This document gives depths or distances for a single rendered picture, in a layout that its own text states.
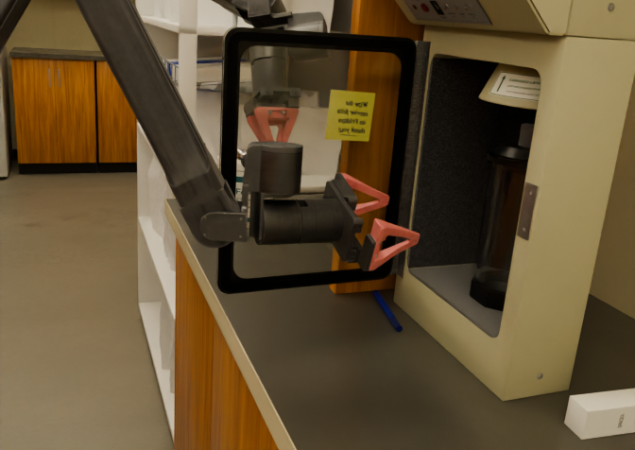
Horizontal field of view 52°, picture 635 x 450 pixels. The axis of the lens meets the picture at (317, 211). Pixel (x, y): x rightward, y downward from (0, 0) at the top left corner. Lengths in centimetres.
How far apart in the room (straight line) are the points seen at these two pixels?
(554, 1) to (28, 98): 513
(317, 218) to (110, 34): 32
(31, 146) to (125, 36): 498
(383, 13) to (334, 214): 40
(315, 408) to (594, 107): 50
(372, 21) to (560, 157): 40
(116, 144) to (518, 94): 503
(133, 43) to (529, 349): 62
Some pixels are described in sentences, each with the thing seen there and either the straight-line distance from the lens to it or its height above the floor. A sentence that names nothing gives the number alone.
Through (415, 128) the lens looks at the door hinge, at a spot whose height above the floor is 125.
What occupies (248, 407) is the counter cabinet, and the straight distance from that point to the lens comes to 110.
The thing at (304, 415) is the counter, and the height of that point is 94.
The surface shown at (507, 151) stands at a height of 125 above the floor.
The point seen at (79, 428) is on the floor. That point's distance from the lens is 249.
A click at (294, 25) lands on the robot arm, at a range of 106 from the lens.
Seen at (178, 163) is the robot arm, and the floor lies 124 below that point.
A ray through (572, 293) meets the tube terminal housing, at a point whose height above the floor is 109.
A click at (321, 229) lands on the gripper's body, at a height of 116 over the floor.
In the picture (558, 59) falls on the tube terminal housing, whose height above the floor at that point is 138.
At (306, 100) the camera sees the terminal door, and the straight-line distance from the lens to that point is 98.
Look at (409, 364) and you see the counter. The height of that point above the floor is 94.
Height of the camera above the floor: 141
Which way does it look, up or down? 17 degrees down
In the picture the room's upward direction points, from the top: 4 degrees clockwise
